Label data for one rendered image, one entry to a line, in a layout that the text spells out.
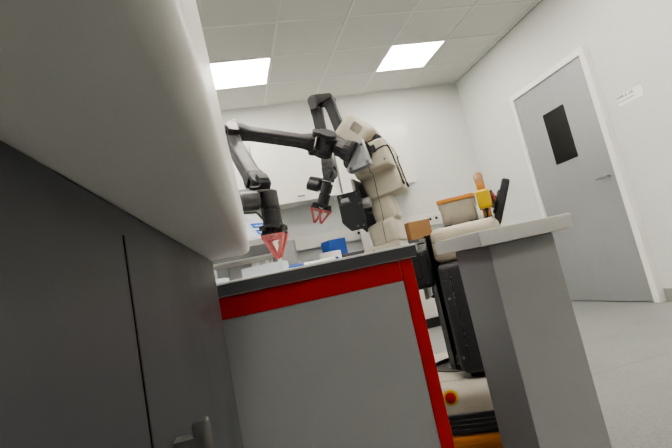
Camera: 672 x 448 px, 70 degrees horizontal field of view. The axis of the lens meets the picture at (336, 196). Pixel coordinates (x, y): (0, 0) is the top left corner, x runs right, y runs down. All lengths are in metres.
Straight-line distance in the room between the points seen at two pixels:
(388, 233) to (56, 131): 1.82
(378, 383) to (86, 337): 0.88
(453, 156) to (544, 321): 4.92
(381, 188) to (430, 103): 4.35
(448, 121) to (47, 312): 6.19
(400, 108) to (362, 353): 5.24
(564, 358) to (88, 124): 1.34
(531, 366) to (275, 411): 0.67
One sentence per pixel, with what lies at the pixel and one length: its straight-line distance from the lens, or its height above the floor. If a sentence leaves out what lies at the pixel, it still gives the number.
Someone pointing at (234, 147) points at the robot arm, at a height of 1.22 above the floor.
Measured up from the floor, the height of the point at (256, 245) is 0.87.
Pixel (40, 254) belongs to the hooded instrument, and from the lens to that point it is 0.21.
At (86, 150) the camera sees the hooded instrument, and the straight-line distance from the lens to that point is 0.22.
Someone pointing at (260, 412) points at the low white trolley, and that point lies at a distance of 1.06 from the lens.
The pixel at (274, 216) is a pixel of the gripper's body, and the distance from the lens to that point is 1.42.
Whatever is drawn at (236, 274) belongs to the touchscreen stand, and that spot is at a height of 0.84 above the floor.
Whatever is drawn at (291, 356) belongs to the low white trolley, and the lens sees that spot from 1.04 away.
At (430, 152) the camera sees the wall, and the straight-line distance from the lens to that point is 6.10.
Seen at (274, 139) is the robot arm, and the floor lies 1.28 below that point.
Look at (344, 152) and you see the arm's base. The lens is 1.90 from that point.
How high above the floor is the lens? 0.73
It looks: 9 degrees up
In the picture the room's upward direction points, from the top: 12 degrees counter-clockwise
